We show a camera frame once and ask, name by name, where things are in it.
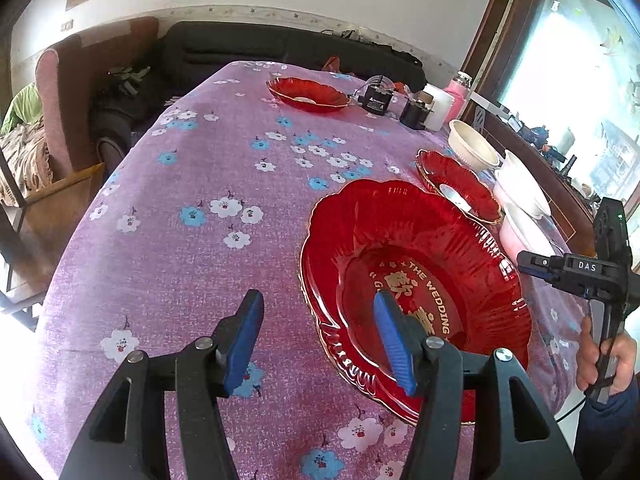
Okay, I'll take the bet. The black labelled motor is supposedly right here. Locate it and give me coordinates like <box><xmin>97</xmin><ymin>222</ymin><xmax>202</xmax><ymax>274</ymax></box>
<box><xmin>359</xmin><ymin>75</ymin><xmax>394</xmax><ymax>117</ymax></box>

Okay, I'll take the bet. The purple floral tablecloth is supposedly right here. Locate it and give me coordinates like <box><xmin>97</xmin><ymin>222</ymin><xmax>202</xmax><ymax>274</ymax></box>
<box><xmin>27</xmin><ymin>60</ymin><xmax>592</xmax><ymax>480</ymax></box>

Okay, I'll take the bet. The white foam bowl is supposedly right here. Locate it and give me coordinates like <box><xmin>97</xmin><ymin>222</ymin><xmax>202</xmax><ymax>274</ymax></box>
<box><xmin>494</xmin><ymin>149</ymin><xmax>552</xmax><ymax>219</ymax></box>
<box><xmin>499</xmin><ymin>214</ymin><xmax>559</xmax><ymax>269</ymax></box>

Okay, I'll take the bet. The white plastic jar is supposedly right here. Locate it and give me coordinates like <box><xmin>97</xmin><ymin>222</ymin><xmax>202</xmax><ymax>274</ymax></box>
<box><xmin>421</xmin><ymin>83</ymin><xmax>454</xmax><ymax>132</ymax></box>

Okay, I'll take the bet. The black device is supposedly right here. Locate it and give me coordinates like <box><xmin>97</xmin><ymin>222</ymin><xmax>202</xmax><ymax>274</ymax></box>
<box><xmin>106</xmin><ymin>63</ymin><xmax>152</xmax><ymax>97</ymax></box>

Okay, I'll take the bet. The wooden side table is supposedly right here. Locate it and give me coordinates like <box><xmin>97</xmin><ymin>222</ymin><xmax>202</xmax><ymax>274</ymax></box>
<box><xmin>0</xmin><ymin>162</ymin><xmax>109</xmax><ymax>307</ymax></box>

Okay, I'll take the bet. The black sofa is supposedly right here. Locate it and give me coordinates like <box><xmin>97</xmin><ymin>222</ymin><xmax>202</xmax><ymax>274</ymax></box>
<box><xmin>92</xmin><ymin>20</ymin><xmax>427</xmax><ymax>146</ymax></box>

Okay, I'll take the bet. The small red plate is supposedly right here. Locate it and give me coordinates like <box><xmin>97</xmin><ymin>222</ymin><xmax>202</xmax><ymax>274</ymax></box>
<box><xmin>415</xmin><ymin>148</ymin><xmax>504</xmax><ymax>225</ymax></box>
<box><xmin>266</xmin><ymin>77</ymin><xmax>352</xmax><ymax>114</ymax></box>

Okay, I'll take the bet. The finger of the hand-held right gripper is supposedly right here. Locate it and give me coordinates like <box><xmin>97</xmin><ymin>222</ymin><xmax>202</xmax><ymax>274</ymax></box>
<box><xmin>536</xmin><ymin>270</ymin><xmax>590</xmax><ymax>298</ymax></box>
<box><xmin>517</xmin><ymin>251</ymin><xmax>566</xmax><ymax>276</ymax></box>

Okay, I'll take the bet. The pink water bottle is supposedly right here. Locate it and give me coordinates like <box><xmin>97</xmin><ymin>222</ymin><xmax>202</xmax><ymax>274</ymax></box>
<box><xmin>444</xmin><ymin>72</ymin><xmax>474</xmax><ymax>117</ymax></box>

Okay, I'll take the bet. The person's right forearm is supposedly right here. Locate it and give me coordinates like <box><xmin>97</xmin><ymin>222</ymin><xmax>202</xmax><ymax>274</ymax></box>
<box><xmin>574</xmin><ymin>375</ymin><xmax>640</xmax><ymax>480</ymax></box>

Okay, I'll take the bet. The pink armchair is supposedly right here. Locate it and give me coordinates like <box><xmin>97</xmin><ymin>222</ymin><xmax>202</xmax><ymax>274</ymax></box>
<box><xmin>34</xmin><ymin>16</ymin><xmax>162</xmax><ymax>182</ymax></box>

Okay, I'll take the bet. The green cloth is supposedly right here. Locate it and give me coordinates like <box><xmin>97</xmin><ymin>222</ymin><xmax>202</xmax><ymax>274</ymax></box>
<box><xmin>1</xmin><ymin>82</ymin><xmax>44</xmax><ymax>134</ymax></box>

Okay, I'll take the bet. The large red plate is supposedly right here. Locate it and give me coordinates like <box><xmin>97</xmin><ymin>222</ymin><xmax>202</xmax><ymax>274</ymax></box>
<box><xmin>299</xmin><ymin>179</ymin><xmax>534</xmax><ymax>427</ymax></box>

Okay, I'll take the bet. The cream foam bowl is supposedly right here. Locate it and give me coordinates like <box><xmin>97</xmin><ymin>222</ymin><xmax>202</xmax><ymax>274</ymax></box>
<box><xmin>447</xmin><ymin>119</ymin><xmax>502</xmax><ymax>172</ymax></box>

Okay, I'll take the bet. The brown patterned blanket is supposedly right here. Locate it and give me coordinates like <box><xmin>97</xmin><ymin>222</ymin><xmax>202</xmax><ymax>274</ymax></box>
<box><xmin>0</xmin><ymin>120</ymin><xmax>54</xmax><ymax>207</ymax></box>

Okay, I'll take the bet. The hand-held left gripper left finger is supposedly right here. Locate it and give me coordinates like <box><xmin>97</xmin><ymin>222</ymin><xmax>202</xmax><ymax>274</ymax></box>
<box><xmin>59</xmin><ymin>289</ymin><xmax>265</xmax><ymax>480</ymax></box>

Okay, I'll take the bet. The person's right hand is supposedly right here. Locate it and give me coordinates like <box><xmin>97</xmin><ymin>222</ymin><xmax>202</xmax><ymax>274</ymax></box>
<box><xmin>575</xmin><ymin>317</ymin><xmax>640</xmax><ymax>395</ymax></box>

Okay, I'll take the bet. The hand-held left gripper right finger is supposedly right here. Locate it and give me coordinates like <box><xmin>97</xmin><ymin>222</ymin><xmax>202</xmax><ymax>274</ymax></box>
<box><xmin>373</xmin><ymin>290</ymin><xmax>584</xmax><ymax>480</ymax></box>

